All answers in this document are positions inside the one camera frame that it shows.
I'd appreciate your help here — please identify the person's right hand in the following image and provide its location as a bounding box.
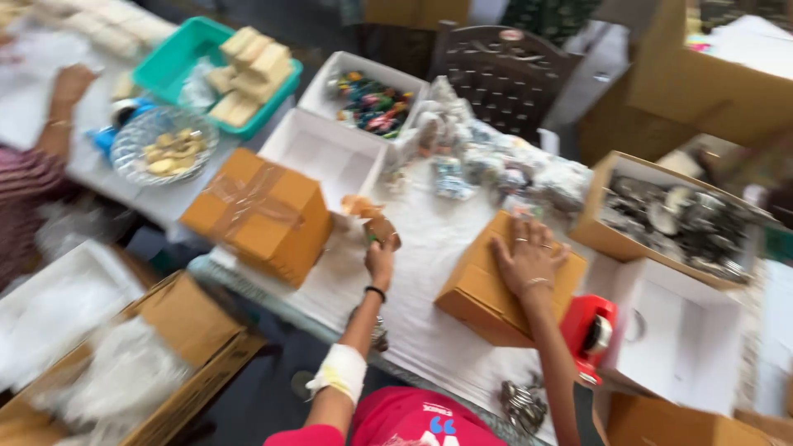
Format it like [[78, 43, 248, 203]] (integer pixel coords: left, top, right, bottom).
[[491, 217, 572, 297]]

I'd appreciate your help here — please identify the person's left hand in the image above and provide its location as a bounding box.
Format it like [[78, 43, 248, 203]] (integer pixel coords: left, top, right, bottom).
[[364, 232, 402, 291]]

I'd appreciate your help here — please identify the small brown item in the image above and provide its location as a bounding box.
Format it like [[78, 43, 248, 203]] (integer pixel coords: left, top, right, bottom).
[[363, 217, 402, 251]]

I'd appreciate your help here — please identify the plain brown cardboard box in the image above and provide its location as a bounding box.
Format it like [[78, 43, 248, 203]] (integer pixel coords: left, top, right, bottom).
[[434, 211, 587, 349]]

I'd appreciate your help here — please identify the white table cloth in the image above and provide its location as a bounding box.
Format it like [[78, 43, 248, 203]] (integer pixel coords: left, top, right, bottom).
[[187, 139, 620, 444]]

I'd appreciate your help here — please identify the small orange wrapper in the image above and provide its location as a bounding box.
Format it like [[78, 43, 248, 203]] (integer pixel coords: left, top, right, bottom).
[[340, 195, 386, 219]]

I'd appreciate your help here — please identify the small metal trinket bundle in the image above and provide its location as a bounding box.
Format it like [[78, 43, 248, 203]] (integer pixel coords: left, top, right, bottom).
[[348, 306, 390, 353]]

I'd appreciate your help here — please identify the empty white divided box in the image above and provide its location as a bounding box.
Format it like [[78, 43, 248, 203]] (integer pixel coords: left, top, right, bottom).
[[256, 108, 389, 213]]

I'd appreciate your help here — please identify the taped brown cardboard box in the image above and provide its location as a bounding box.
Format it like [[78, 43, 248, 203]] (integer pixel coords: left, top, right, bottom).
[[180, 147, 333, 289]]

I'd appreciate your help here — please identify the heap of plastic-wrapped trinkets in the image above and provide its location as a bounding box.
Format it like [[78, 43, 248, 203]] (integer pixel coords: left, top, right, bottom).
[[387, 76, 594, 218]]

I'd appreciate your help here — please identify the white box of colourful trinkets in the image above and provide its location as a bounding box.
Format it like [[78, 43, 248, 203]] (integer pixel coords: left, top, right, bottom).
[[297, 51, 430, 142]]

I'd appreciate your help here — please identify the person's pink shirt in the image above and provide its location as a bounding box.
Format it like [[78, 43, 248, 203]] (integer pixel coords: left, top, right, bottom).
[[263, 385, 510, 446]]

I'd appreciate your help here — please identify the dark brown plastic chair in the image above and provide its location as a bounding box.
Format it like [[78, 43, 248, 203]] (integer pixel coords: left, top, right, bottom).
[[427, 20, 584, 147]]

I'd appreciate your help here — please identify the cluster of metal pieces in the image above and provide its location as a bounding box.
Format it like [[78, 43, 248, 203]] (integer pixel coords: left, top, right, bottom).
[[499, 373, 550, 436]]

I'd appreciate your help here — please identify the red tape dispenser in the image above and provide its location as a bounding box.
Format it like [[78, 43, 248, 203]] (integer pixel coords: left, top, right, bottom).
[[559, 294, 619, 386]]

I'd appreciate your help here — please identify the carton of white plastic bags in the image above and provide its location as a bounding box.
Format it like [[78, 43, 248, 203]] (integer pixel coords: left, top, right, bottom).
[[0, 269, 268, 446]]

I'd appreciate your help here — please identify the glass bowl of pale pieces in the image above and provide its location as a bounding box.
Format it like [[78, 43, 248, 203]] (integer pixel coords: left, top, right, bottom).
[[109, 106, 220, 187]]

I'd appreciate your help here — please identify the teal tray of beige blocks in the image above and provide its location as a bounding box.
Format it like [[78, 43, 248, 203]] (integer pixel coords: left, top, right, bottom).
[[131, 16, 304, 141]]

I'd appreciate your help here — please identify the cardboard box of metal pieces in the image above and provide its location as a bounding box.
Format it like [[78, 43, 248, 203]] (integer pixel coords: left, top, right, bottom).
[[569, 150, 778, 292]]

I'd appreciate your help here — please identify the blue plastic container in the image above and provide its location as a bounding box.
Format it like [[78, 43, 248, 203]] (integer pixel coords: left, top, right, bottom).
[[85, 96, 157, 163]]

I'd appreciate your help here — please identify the large empty white box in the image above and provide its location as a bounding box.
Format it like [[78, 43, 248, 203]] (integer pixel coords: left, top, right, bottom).
[[596, 256, 746, 417]]

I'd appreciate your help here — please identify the shallow white box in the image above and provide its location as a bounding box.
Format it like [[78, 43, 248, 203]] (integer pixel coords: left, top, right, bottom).
[[0, 240, 147, 392]]

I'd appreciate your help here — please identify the low brown cardboard box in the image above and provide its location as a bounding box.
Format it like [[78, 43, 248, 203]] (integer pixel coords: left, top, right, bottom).
[[604, 390, 793, 446]]

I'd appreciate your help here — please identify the large open cardboard carton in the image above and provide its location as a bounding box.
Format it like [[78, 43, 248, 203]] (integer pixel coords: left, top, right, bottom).
[[624, 0, 793, 148]]

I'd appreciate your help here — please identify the row of beige blocks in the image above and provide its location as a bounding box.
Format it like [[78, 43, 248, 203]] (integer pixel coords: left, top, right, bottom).
[[30, 0, 178, 61]]

